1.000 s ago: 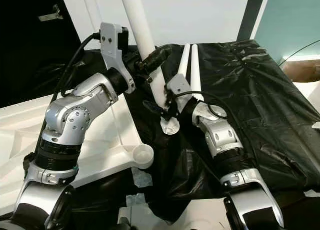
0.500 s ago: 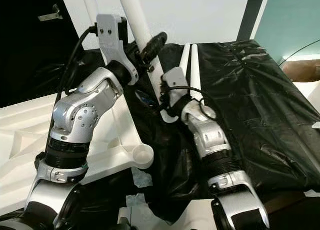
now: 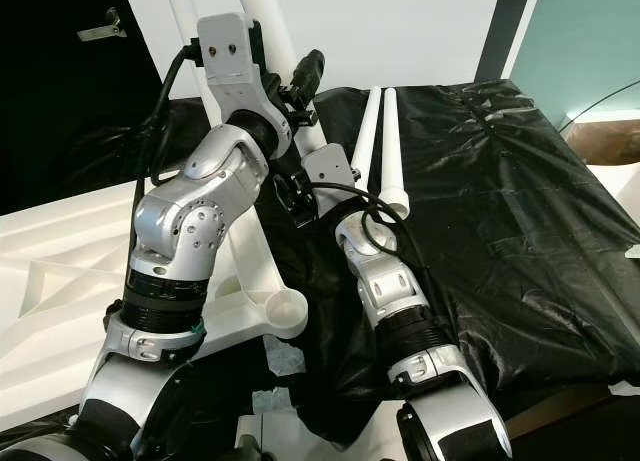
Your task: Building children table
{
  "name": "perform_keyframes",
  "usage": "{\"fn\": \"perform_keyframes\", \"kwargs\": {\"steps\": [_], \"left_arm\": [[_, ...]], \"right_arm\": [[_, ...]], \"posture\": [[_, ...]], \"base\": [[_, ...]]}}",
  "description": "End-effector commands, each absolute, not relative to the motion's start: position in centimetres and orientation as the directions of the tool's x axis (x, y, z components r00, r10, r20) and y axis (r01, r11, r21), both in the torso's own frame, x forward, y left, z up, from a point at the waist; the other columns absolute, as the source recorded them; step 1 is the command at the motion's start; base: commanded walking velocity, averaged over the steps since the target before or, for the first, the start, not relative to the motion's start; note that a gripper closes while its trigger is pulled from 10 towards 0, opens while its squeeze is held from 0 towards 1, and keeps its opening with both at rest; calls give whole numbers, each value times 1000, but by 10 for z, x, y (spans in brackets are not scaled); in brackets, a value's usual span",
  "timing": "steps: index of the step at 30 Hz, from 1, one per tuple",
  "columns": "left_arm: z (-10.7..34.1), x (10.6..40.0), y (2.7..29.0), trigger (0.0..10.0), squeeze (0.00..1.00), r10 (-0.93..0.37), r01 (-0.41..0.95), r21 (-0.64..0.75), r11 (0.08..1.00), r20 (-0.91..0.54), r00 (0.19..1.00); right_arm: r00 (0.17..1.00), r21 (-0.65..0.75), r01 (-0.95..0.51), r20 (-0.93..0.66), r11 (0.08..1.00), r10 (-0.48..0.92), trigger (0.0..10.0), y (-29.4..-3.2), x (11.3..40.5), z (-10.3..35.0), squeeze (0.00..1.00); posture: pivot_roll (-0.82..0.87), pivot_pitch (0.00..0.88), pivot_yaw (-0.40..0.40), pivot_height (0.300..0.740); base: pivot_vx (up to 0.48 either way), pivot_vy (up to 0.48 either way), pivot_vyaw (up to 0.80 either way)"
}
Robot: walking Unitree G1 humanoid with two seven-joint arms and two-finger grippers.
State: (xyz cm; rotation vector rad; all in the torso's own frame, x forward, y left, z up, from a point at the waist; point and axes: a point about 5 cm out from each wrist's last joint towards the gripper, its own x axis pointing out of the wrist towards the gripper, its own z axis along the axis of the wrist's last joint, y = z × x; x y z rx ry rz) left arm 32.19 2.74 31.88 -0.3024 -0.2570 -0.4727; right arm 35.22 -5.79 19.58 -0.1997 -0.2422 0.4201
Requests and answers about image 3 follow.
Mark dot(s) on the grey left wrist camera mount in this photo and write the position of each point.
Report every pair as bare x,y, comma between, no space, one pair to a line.
228,56

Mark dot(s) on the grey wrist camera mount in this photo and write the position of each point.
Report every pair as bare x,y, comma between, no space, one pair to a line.
327,169
228,56

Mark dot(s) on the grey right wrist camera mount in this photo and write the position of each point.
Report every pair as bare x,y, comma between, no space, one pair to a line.
327,169

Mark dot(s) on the black plastic sheet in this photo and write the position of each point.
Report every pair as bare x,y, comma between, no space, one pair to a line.
520,231

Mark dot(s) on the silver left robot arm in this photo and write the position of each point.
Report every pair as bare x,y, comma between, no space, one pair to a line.
200,211

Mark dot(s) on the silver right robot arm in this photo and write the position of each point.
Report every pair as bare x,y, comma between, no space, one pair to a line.
380,276

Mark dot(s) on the brown wooden table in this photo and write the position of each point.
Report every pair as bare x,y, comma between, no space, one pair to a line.
610,146

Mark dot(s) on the teal glass panel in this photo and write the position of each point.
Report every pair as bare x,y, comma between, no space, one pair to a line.
585,36

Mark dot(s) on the dark door frame post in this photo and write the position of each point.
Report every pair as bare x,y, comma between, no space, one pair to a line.
510,26

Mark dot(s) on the black door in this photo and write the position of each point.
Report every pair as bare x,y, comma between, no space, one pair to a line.
40,56

